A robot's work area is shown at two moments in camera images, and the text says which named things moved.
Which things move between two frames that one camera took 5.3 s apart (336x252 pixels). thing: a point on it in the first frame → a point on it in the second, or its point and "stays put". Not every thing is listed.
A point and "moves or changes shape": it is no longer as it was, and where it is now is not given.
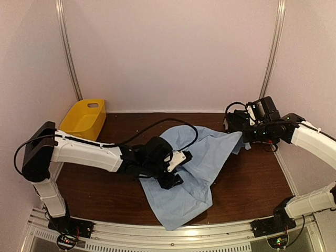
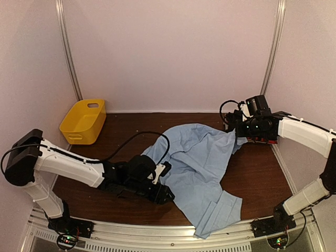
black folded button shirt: [237, 121] stays put
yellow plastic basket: [85, 122] stays put
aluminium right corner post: [280, 18] stays put
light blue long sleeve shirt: [211, 151] moves or changes shape
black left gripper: [171, 181] → [158, 195]
